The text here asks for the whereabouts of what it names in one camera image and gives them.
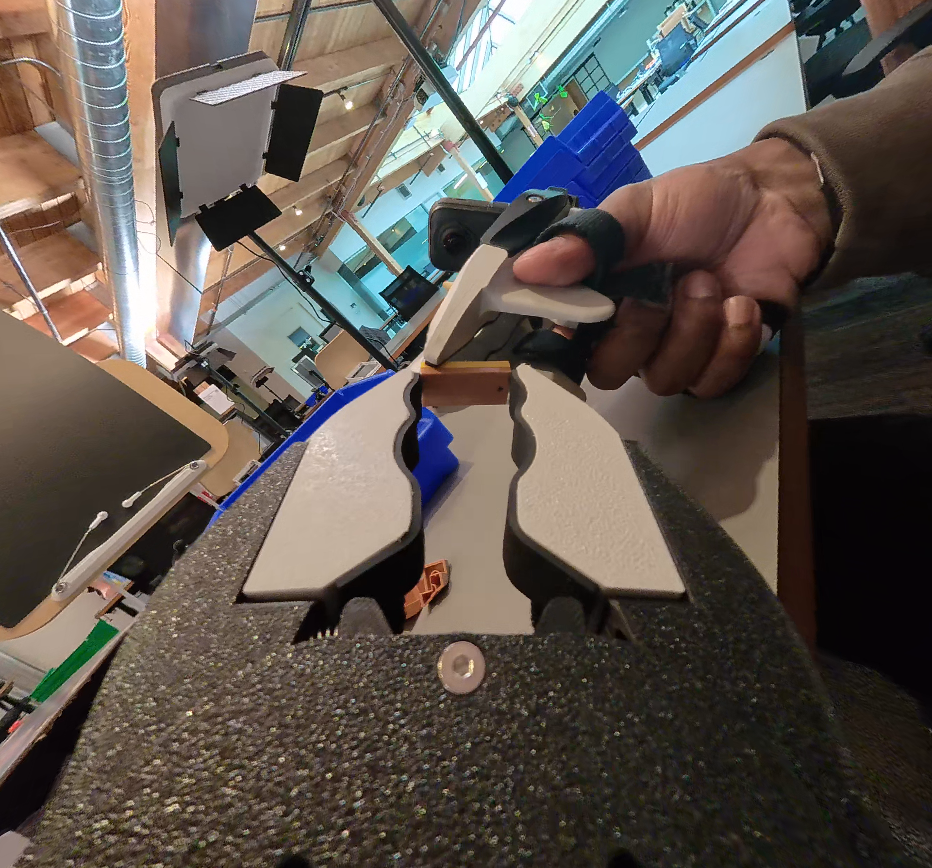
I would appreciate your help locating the silver ventilation duct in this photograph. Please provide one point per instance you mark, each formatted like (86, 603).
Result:
(94, 82)

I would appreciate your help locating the black computer monitor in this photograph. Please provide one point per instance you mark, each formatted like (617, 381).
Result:
(408, 291)

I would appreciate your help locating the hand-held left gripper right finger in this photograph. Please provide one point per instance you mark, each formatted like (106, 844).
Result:
(590, 511)

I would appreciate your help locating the person's right hand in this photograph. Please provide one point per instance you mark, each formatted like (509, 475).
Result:
(713, 242)

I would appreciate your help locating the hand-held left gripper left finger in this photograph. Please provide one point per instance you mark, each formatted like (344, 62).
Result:
(342, 504)

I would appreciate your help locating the blue plastic bin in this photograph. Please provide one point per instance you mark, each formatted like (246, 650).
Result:
(437, 468)

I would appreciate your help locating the studio light panel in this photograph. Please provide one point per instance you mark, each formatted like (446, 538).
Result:
(218, 147)

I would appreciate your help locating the black slanted pole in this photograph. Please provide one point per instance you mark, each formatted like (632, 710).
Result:
(429, 66)

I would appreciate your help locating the green plastic sheet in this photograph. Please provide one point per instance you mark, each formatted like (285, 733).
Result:
(80, 657)

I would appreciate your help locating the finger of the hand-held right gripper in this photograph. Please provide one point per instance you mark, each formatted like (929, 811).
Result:
(466, 315)

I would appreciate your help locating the stack of blue bins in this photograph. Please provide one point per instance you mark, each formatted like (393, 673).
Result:
(582, 147)

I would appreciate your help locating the brown toy brick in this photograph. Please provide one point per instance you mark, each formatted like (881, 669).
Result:
(428, 588)
(466, 388)

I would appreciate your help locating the black board with plywood rim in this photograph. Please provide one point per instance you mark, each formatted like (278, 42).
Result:
(87, 446)

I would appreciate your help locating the black light stand pole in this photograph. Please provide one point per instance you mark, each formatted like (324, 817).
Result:
(313, 291)

